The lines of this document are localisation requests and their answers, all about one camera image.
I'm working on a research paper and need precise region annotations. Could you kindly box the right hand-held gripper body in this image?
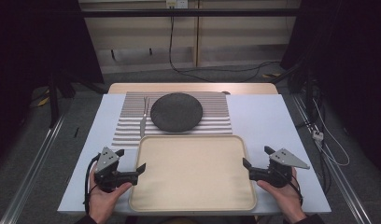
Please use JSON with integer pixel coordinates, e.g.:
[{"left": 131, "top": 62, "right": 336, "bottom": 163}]
[{"left": 248, "top": 147, "right": 311, "bottom": 189}]

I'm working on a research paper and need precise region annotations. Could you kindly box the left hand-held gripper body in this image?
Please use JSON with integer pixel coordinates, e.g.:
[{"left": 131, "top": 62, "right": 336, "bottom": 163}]
[{"left": 93, "top": 147, "right": 139, "bottom": 193}]

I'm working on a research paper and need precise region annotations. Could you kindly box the person's right hand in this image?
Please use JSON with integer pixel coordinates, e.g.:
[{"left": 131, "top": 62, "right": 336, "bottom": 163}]
[{"left": 257, "top": 167, "right": 307, "bottom": 224}]

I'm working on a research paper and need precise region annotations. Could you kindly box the person's left hand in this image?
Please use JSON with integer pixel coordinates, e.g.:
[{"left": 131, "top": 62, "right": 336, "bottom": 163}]
[{"left": 89, "top": 162, "right": 133, "bottom": 224}]

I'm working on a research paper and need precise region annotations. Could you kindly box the striped placemat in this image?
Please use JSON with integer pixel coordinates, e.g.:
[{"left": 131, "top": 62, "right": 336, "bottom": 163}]
[{"left": 111, "top": 91, "right": 233, "bottom": 148}]

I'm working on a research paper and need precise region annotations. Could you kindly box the silver fork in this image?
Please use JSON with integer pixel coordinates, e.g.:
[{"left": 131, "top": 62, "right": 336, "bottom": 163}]
[{"left": 139, "top": 96, "right": 150, "bottom": 139}]

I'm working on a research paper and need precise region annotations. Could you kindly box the beige rectangular tray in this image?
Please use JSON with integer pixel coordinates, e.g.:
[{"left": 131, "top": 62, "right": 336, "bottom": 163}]
[{"left": 128, "top": 134, "right": 258, "bottom": 213}]

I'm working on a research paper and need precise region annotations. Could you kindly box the dark grey round plate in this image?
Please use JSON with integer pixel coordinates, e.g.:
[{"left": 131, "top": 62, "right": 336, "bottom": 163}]
[{"left": 149, "top": 92, "right": 204, "bottom": 133}]

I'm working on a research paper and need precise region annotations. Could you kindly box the black metal stand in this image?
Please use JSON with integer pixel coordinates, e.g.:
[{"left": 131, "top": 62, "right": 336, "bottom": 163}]
[{"left": 47, "top": 72, "right": 77, "bottom": 129}]

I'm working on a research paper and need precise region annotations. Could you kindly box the black curtain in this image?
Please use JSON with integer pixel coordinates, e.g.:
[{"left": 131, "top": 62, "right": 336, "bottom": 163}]
[
  {"left": 0, "top": 0, "right": 105, "bottom": 162},
  {"left": 280, "top": 0, "right": 381, "bottom": 178}
]

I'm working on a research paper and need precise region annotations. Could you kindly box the black horizontal bar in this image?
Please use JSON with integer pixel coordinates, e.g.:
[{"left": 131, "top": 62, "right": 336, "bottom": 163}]
[{"left": 79, "top": 8, "right": 303, "bottom": 19}]

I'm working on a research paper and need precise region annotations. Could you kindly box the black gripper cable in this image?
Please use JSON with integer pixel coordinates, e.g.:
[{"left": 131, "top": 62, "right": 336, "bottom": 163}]
[
  {"left": 280, "top": 169, "right": 304, "bottom": 207},
  {"left": 82, "top": 153, "right": 101, "bottom": 216}
]

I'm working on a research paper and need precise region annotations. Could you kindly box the metal floor rail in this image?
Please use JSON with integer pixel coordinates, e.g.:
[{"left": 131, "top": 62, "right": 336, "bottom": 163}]
[
  {"left": 0, "top": 116, "right": 66, "bottom": 224},
  {"left": 292, "top": 94, "right": 374, "bottom": 224}
]

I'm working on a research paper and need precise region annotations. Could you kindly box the white cable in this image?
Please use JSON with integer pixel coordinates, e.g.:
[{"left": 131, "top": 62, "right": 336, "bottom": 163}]
[{"left": 312, "top": 98, "right": 351, "bottom": 167}]

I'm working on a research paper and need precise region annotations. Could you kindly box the long black floor cable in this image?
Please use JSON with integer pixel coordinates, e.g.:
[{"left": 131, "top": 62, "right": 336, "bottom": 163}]
[{"left": 168, "top": 15, "right": 281, "bottom": 84}]

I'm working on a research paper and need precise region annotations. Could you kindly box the white wall socket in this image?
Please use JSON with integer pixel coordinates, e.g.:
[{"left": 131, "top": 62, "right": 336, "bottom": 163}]
[{"left": 165, "top": 0, "right": 190, "bottom": 9}]

